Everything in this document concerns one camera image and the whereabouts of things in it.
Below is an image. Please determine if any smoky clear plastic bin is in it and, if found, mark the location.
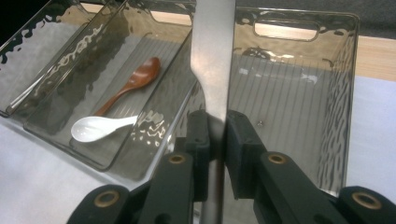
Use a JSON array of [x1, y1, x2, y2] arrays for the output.
[[23, 0, 200, 182], [169, 6, 360, 196], [0, 0, 94, 119]]

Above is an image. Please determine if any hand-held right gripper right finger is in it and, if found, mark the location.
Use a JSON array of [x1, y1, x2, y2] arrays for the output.
[[225, 110, 269, 200]]

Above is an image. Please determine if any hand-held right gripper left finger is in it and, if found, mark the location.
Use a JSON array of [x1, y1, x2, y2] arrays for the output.
[[185, 109, 213, 203]]

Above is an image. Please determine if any white table sheet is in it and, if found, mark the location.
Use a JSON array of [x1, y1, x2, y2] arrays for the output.
[[0, 75, 396, 224]]

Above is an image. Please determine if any brown wooden spoon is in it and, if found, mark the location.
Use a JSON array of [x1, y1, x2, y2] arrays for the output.
[[92, 56, 163, 117]]

